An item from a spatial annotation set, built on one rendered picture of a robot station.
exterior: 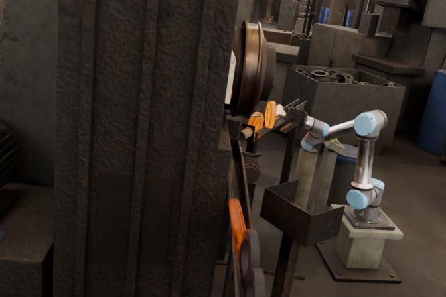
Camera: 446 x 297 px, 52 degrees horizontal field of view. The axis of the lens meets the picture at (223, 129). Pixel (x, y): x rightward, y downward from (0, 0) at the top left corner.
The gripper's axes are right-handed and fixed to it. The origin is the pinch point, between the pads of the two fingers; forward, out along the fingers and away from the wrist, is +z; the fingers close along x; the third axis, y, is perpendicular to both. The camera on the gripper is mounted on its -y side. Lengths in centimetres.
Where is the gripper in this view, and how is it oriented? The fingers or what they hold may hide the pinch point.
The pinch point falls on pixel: (271, 111)
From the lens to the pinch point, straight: 262.5
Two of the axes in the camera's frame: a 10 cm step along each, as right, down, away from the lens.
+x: 0.6, 2.9, -9.5
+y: 4.0, -8.8, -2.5
